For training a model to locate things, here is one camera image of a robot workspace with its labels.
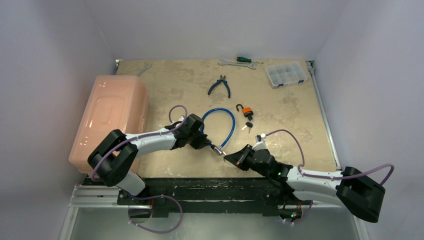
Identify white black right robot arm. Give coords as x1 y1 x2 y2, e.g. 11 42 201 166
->
224 145 386 223

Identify pink plastic storage box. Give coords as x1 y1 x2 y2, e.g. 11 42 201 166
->
68 75 149 174

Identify blue cable lock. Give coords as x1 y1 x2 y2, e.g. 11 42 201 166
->
201 107 236 156

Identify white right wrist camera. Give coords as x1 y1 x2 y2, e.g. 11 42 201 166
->
252 133 267 151

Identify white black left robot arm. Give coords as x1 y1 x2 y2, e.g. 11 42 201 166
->
87 114 211 205

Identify black-headed key bunch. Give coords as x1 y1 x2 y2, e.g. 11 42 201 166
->
241 121 253 133

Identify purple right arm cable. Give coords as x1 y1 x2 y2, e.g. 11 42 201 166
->
263 129 395 226

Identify clear plastic organizer box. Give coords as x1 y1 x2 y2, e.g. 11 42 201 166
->
265 60 308 89

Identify silver wrench near screwdriver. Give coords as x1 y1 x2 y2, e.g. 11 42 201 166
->
218 59 257 70

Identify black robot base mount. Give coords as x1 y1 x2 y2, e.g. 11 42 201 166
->
110 177 310 218

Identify small silver keys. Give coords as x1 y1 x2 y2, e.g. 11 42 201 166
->
221 151 227 163

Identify small silver wrench left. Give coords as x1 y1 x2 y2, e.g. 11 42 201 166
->
136 63 152 77

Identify green-handled screwdriver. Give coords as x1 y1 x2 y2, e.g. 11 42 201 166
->
236 56 263 64

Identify orange black padlock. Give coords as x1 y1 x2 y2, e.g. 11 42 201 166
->
236 104 254 121

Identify blue-handled pliers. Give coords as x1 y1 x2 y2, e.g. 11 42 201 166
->
207 75 231 99

